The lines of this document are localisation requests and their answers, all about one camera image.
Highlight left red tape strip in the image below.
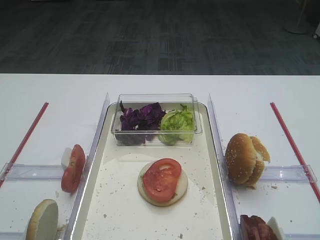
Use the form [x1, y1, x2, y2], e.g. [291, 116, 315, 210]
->
[0, 102, 49, 187]

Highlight left bun half standing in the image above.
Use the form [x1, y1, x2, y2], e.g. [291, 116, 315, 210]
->
[25, 199, 59, 240]

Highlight bottom bun slice on tray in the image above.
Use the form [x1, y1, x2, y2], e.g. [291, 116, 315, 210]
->
[137, 161, 188, 207]

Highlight right clear acrylic divider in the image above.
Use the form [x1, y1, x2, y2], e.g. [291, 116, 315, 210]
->
[207, 95, 243, 240]

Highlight white cheese slice right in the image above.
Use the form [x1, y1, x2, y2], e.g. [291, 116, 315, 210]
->
[267, 216, 287, 240]

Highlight white cheese slice left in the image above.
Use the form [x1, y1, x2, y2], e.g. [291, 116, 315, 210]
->
[61, 147, 72, 171]

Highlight sesame bun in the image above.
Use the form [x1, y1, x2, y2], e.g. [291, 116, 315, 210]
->
[244, 136, 270, 189]
[225, 133, 256, 185]

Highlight right red tape strip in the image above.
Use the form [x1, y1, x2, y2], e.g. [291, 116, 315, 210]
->
[270, 102, 320, 201]

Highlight white cheese slice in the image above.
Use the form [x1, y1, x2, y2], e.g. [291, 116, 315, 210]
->
[61, 147, 72, 171]
[267, 216, 287, 240]

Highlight sesame bun top right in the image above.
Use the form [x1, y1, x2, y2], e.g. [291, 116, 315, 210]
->
[225, 133, 256, 185]

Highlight clear plastic salad container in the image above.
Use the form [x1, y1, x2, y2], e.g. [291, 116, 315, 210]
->
[111, 93, 202, 146]

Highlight tomato slice on bun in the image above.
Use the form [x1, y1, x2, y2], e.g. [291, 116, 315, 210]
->
[142, 158, 182, 203]

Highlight clear acrylic divider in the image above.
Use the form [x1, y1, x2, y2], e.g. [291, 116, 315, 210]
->
[207, 95, 243, 240]
[62, 95, 110, 240]

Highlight red tape strip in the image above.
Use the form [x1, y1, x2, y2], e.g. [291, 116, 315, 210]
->
[0, 102, 49, 187]
[270, 102, 320, 201]

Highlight left clear acrylic divider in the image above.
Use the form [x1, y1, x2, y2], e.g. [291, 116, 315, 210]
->
[62, 95, 110, 240]

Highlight green lettuce leaves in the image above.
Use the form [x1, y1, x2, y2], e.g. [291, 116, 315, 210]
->
[158, 104, 195, 145]

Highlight purple cabbage leaves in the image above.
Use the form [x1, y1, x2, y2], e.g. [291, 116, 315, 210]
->
[115, 101, 166, 146]

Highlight left standing tomato slice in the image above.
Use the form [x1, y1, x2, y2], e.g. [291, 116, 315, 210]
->
[61, 144, 86, 193]

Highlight round meat patty slice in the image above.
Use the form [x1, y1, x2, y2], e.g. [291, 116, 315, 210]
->
[240, 214, 278, 240]

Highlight right clear cross divider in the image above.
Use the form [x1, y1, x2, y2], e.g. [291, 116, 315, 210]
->
[259, 165, 318, 183]

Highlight cream plastic serving tray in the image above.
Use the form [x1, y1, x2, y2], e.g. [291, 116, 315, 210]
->
[73, 103, 232, 240]

